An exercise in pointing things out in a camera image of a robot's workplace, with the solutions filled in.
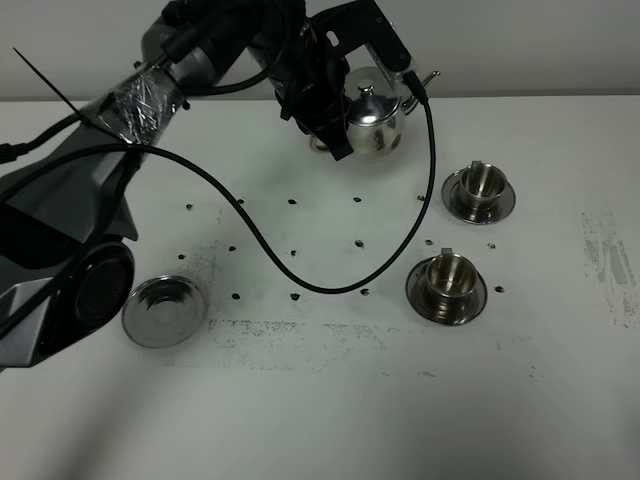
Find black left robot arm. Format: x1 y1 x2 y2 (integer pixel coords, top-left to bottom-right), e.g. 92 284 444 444
1 1 351 368

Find steel teapot saucer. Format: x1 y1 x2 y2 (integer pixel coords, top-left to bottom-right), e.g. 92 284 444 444
121 275 209 349

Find near stainless steel teacup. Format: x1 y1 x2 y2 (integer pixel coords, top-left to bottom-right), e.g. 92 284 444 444
424 248 478 311

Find stainless steel teapot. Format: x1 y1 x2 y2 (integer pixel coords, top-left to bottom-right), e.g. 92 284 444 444
308 69 442 161

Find far stainless steel saucer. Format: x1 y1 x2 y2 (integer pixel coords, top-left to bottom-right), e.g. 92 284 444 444
441 170 516 225

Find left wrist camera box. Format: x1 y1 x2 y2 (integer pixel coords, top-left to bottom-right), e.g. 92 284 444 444
310 1 412 74

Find stainless steel teacup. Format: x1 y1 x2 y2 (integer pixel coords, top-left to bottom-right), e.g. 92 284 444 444
459 161 507 210
424 248 478 311

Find far stainless steel teacup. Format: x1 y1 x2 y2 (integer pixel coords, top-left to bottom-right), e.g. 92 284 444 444
459 161 507 210

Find stainless steel saucer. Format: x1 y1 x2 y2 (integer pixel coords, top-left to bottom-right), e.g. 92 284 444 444
405 256 488 326
441 170 516 225

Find near stainless steel saucer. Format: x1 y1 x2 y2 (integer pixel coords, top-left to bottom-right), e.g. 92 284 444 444
405 256 488 326

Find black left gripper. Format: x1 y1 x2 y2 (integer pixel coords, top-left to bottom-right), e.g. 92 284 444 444
248 1 353 160

